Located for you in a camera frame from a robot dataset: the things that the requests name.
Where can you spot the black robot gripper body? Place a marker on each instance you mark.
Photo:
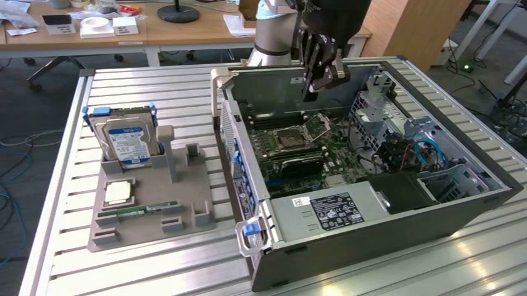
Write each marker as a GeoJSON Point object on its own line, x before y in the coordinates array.
{"type": "Point", "coordinates": [333, 15]}

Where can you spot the black graphics card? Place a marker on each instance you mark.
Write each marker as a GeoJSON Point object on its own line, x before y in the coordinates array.
{"type": "Point", "coordinates": [301, 168]}

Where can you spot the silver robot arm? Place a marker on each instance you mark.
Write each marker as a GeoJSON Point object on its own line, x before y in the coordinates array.
{"type": "Point", "coordinates": [271, 40]}

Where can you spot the metal socket cover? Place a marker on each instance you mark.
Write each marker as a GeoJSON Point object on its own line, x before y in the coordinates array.
{"type": "Point", "coordinates": [308, 124]}

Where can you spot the silver perforated disk bay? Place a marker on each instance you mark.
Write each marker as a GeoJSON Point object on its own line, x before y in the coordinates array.
{"type": "Point", "coordinates": [387, 121]}

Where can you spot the brown cardboard box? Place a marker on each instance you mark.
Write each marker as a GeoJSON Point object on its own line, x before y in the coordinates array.
{"type": "Point", "coordinates": [248, 12]}

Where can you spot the white paper stack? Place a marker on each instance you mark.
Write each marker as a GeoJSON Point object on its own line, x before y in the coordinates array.
{"type": "Point", "coordinates": [236, 26]}

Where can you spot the wooden cabinet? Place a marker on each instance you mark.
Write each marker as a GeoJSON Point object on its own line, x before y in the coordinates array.
{"type": "Point", "coordinates": [419, 31]}

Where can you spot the CPU socket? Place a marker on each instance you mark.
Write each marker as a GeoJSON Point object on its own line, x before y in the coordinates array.
{"type": "Point", "coordinates": [289, 138]}

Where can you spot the green motherboard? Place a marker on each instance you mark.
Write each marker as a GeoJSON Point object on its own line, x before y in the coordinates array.
{"type": "Point", "coordinates": [337, 163]}

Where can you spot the white small box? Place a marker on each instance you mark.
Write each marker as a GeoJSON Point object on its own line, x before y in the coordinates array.
{"type": "Point", "coordinates": [445, 55]}

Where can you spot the black device with green light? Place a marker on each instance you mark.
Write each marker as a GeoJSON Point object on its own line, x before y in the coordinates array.
{"type": "Point", "coordinates": [465, 67]}

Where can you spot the wooden office desk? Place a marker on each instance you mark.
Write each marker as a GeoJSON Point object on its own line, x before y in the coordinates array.
{"type": "Point", "coordinates": [185, 34]}

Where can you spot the blue card retention clip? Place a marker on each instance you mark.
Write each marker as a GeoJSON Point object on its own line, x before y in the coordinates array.
{"type": "Point", "coordinates": [236, 155]}

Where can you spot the black round lamp base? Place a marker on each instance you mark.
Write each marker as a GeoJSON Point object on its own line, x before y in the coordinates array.
{"type": "Point", "coordinates": [179, 15]}

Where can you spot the black fan shroud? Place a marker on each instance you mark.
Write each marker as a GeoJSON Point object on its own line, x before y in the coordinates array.
{"type": "Point", "coordinates": [403, 191]}

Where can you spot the black tripod stand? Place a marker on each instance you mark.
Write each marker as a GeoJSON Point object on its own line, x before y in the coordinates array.
{"type": "Point", "coordinates": [509, 95]}

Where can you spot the white cube box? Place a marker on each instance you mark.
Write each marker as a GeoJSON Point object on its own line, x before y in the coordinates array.
{"type": "Point", "coordinates": [125, 26]}

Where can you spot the grey power supply unit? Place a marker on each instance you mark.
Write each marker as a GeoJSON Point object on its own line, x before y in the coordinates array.
{"type": "Point", "coordinates": [296, 222]}

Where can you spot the red small packets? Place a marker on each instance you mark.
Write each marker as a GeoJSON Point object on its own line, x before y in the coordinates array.
{"type": "Point", "coordinates": [127, 10]}

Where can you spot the blue release latch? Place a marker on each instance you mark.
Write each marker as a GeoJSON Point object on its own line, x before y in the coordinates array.
{"type": "Point", "coordinates": [249, 230]}

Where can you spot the white flat box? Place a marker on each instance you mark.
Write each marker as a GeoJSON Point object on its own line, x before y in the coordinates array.
{"type": "Point", "coordinates": [96, 33]}

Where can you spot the hard disk in blue caddy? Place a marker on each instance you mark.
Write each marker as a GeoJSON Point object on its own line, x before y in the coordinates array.
{"type": "Point", "coordinates": [125, 142]}

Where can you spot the dark grey PC case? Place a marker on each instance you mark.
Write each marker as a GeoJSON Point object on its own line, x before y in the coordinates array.
{"type": "Point", "coordinates": [369, 246]}

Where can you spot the white tape roll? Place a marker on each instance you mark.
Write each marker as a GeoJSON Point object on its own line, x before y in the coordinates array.
{"type": "Point", "coordinates": [85, 23]}

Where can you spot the white box with black lid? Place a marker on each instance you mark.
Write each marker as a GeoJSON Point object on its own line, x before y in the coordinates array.
{"type": "Point", "coordinates": [61, 29]}

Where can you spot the grey cup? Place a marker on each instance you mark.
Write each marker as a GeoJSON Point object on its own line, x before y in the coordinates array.
{"type": "Point", "coordinates": [60, 3]}

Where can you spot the grey printed parts rack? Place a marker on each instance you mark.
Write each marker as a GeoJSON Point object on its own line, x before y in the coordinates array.
{"type": "Point", "coordinates": [156, 225]}

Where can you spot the silver CPU chip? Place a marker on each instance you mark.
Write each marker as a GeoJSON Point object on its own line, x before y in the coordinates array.
{"type": "Point", "coordinates": [117, 193]}

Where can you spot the green RAM stick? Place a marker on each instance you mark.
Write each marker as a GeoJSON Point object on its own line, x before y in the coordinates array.
{"type": "Point", "coordinates": [131, 210]}

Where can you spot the black office chair base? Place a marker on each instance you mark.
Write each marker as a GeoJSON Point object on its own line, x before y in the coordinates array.
{"type": "Point", "coordinates": [45, 69]}

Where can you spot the white card with red print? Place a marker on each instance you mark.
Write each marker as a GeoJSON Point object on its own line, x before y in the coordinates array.
{"type": "Point", "coordinates": [20, 31]}

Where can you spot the clear plastic bag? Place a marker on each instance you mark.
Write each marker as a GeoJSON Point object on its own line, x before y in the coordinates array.
{"type": "Point", "coordinates": [16, 15]}

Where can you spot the white desk frame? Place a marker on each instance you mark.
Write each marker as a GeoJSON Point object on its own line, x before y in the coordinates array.
{"type": "Point", "coordinates": [513, 74]}

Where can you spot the silver disk bay bracket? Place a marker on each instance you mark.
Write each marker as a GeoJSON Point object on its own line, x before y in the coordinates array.
{"type": "Point", "coordinates": [452, 182]}

